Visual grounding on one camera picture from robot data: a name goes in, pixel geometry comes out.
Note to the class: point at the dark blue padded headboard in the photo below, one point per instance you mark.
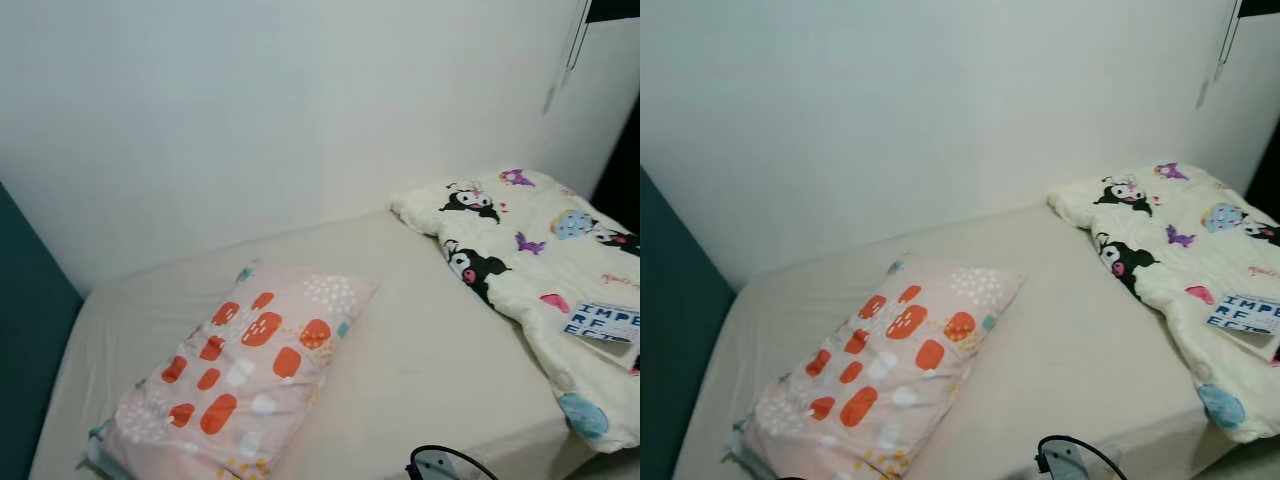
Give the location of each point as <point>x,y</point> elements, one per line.
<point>680,350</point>
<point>30,360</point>

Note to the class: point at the cream cartoon print blanket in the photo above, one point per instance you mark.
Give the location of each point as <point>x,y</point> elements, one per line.
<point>520,270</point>
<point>1170,260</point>

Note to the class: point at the clear blind wand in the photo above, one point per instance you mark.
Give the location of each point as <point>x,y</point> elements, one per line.
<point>577,40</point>
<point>1228,35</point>

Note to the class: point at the pink pillow with orange patches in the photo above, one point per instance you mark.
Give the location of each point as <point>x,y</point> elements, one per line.
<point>885,365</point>
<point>240,370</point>

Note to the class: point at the black framed window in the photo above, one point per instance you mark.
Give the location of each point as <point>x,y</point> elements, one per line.
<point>615,9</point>
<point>1262,6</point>

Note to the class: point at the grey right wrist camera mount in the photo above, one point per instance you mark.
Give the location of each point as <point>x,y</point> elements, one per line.
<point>1065,462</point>
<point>438,468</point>

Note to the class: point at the white book with blue letters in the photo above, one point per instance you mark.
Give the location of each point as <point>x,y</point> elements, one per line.
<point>605,322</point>
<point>1245,313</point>

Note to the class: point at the beige sheeted bed mattress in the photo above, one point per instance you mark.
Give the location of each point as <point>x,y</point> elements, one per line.
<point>440,350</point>
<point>1080,340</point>

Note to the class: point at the tall black cabinet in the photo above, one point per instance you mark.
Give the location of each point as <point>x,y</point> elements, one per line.
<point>622,170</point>
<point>1268,175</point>

